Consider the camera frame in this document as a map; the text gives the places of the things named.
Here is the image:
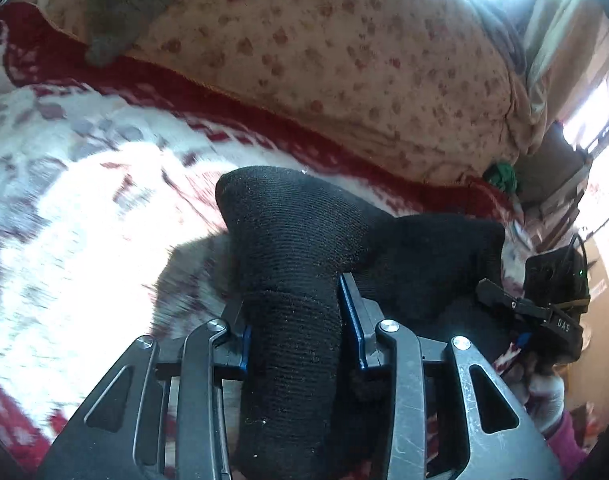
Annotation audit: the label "black pants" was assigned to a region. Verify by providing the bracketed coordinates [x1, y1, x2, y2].
[216, 166, 513, 479]

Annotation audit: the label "pink sleeve forearm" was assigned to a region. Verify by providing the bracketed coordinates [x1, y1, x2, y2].
[546, 411, 589, 479]

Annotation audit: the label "right gloved hand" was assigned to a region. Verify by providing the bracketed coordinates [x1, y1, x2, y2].
[503, 352, 566, 438]

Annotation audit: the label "green cloth item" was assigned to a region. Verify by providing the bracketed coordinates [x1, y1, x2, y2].
[482, 162, 518, 195]

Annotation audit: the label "pink floral quilt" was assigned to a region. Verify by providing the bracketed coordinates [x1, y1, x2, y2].
[19, 0, 521, 182]

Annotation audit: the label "floral red white blanket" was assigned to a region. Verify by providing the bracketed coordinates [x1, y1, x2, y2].
[0, 2, 515, 476]

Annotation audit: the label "beige curtain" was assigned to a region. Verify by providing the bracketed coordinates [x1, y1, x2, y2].
[509, 0, 609, 155]

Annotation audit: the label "black camera box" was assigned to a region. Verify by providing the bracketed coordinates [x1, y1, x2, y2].
[523, 246, 589, 307]

